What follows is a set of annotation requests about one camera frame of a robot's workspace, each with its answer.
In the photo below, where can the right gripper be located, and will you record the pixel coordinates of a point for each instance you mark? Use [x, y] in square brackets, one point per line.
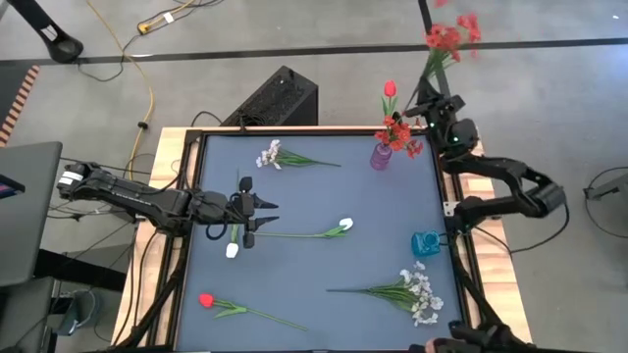
[439, 110]

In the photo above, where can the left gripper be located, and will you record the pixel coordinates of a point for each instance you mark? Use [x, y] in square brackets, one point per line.
[221, 208]

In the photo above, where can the red tulip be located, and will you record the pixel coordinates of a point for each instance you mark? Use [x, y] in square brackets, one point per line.
[206, 300]
[390, 88]

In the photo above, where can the white tulip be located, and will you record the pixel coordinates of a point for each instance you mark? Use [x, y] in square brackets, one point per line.
[346, 224]
[232, 250]

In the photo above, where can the small red blossom spray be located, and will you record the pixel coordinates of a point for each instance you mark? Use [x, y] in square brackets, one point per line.
[398, 133]

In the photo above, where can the large red blossom spray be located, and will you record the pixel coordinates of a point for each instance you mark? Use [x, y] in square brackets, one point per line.
[444, 38]

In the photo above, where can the small white blossom spray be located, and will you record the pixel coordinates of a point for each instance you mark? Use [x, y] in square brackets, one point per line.
[271, 156]

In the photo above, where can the large white blossom spray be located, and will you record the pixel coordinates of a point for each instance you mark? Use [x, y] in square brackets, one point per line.
[417, 294]

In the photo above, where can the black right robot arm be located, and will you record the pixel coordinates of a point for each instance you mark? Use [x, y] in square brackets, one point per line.
[510, 171]

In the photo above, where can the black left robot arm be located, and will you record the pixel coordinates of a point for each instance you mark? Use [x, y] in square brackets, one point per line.
[127, 196]

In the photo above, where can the purple glass vase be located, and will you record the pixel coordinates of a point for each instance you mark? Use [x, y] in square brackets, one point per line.
[380, 158]

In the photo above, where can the blue glass vase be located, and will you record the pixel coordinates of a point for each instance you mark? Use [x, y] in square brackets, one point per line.
[426, 244]

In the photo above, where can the blue-grey table mat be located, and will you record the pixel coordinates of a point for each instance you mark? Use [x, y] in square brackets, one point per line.
[314, 274]

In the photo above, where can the black computer tower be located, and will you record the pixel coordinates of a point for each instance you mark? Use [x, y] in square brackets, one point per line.
[275, 98]

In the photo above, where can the grey stand leg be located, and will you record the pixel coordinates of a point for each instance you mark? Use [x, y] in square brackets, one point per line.
[606, 188]

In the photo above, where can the person's hand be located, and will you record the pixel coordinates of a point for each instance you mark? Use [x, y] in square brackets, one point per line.
[433, 346]

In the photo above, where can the grey side table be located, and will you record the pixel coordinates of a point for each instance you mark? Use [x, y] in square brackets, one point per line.
[29, 220]

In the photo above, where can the dark device blue screen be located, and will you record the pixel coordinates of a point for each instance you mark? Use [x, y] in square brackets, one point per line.
[10, 187]

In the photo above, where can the grey seat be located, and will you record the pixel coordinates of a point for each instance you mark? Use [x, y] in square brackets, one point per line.
[24, 314]

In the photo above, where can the black stand leg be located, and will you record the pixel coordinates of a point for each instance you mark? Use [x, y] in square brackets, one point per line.
[61, 46]

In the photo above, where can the black mat striped edge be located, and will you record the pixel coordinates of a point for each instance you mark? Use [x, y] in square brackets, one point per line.
[12, 98]

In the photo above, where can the black aluminium table frame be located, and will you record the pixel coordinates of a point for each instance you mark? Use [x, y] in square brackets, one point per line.
[319, 132]

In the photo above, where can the silver corner bracket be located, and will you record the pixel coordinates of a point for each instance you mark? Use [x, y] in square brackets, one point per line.
[450, 209]

